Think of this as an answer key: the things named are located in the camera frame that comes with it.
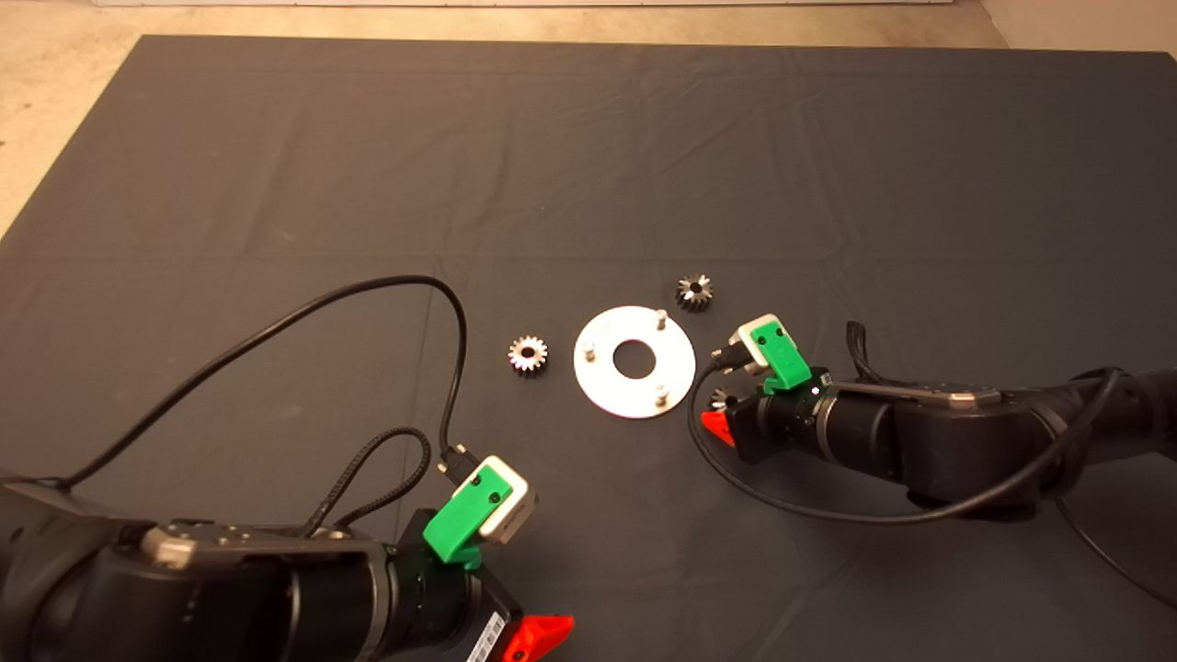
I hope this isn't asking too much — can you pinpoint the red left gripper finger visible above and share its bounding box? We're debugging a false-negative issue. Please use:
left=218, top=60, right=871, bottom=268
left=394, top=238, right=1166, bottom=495
left=501, top=614, right=576, bottom=662

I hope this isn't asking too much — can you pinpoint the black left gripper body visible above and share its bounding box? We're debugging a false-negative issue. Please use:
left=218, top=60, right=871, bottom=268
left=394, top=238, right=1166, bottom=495
left=397, top=508, right=523, bottom=662

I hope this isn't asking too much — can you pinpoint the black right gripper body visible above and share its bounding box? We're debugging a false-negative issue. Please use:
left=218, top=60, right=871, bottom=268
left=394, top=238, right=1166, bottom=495
left=731, top=391, right=784, bottom=465

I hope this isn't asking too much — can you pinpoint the round metal carrier plate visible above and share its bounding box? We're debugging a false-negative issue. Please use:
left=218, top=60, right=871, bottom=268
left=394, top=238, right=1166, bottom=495
left=573, top=305, right=697, bottom=420

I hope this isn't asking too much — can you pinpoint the dark grey table cloth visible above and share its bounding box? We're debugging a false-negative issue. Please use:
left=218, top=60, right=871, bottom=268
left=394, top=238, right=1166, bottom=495
left=0, top=35, right=1177, bottom=662

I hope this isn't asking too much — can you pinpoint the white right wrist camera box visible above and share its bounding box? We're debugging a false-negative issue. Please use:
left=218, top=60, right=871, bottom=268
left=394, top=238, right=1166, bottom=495
left=734, top=314, right=783, bottom=376

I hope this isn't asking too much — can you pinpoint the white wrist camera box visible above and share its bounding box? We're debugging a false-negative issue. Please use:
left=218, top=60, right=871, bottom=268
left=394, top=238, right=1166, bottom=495
left=474, top=455, right=539, bottom=545
left=734, top=314, right=783, bottom=376

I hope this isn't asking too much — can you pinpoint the green right camera mount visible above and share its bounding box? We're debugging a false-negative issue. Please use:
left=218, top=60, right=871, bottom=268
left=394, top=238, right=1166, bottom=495
left=747, top=317, right=815, bottom=394

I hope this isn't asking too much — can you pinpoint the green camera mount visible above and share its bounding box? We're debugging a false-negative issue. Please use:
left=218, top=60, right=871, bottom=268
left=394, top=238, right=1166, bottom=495
left=423, top=464, right=511, bottom=571
left=747, top=317, right=815, bottom=394

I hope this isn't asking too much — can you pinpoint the green left camera mount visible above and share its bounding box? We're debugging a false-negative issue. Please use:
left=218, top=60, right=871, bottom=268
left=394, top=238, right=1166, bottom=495
left=423, top=464, right=511, bottom=571

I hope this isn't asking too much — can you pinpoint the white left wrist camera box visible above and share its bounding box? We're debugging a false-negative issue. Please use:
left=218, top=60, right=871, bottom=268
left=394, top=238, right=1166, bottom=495
left=474, top=455, right=539, bottom=545

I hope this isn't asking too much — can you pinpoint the braided black right arm cable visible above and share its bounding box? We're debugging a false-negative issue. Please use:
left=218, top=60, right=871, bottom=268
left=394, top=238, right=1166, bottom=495
left=846, top=320, right=897, bottom=382

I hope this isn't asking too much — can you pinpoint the braided black arm cable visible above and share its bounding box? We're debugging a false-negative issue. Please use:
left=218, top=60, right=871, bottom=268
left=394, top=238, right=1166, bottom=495
left=303, top=426, right=433, bottom=539
left=846, top=320, right=897, bottom=382

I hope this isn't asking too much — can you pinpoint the smooth black left camera cable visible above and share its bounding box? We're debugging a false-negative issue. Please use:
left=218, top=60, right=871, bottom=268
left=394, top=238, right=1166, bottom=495
left=37, top=274, right=474, bottom=488

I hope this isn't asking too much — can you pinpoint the braided black left arm cable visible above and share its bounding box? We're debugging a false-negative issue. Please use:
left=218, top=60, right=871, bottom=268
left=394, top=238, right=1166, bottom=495
left=303, top=426, right=433, bottom=539

